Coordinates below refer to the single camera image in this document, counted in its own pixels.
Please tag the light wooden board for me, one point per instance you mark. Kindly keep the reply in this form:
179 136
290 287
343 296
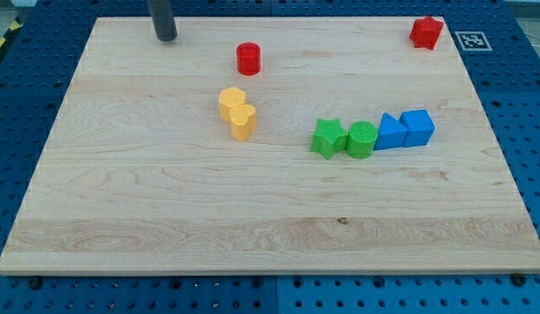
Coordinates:
141 176

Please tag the yellow heart block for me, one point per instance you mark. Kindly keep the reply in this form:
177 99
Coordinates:
242 119

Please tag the green star block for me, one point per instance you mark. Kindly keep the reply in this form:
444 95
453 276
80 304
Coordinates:
328 138

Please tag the yellow hexagon block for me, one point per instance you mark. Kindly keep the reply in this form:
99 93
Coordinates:
229 98

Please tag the green cylinder block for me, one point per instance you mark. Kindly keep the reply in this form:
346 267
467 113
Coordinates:
362 136

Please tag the red cylinder block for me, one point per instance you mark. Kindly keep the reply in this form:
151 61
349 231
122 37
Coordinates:
248 58

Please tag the blue triangle block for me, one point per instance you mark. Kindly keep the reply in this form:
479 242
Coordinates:
392 133

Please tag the blue cube block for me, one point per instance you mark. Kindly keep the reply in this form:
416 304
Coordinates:
420 127

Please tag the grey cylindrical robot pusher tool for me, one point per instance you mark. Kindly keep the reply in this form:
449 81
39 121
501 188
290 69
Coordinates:
163 20

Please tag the red star block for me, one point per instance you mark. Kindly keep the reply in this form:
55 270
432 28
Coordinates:
426 32

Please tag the white fiducial marker tag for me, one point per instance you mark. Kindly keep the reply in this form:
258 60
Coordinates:
473 41

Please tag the black bolt left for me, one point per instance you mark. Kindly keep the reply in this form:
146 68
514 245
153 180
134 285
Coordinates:
34 283

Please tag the black bolt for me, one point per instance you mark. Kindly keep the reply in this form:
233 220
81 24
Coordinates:
34 283
518 279

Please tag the black bolt right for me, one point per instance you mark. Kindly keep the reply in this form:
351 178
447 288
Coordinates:
518 279

